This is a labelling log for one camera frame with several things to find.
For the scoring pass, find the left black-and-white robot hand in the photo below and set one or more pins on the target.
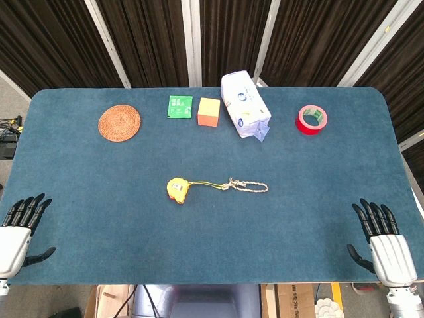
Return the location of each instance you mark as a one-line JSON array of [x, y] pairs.
[[13, 245]]

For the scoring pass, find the white plastic package bag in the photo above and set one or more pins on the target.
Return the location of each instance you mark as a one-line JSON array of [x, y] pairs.
[[245, 102]]

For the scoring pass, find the blue carpet table cover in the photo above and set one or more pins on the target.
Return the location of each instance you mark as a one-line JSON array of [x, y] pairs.
[[212, 232]]

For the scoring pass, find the white flower-shaped object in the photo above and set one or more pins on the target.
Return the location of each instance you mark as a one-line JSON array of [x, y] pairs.
[[328, 308]]

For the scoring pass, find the orange and yellow cube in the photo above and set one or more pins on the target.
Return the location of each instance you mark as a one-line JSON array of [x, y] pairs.
[[208, 112]]

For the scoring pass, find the light wooden box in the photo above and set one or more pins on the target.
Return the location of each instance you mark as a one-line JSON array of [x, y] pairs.
[[109, 301]]

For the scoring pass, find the right black-and-white robot hand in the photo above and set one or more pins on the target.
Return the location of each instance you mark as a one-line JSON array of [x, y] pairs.
[[392, 258]]

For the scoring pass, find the white frame post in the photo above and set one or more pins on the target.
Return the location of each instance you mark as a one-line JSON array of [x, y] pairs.
[[371, 46], [412, 139], [107, 43], [192, 43], [266, 39]]

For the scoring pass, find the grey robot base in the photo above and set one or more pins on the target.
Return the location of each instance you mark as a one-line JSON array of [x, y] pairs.
[[205, 301]]

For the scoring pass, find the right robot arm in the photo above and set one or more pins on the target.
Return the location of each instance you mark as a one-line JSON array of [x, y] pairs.
[[402, 301]]

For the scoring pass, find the green sachet packet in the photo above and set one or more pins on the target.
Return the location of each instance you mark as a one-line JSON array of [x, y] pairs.
[[180, 106]]

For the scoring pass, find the brown cardboard box with print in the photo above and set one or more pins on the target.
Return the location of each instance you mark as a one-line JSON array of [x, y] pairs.
[[291, 301]]

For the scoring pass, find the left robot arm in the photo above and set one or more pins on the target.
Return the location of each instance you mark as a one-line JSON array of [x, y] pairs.
[[2, 289]]

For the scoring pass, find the round woven rattan coaster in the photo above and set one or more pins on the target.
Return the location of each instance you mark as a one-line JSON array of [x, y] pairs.
[[119, 123]]

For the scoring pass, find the red adhesive tape roll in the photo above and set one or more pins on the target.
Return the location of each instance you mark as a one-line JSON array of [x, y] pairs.
[[311, 122]]

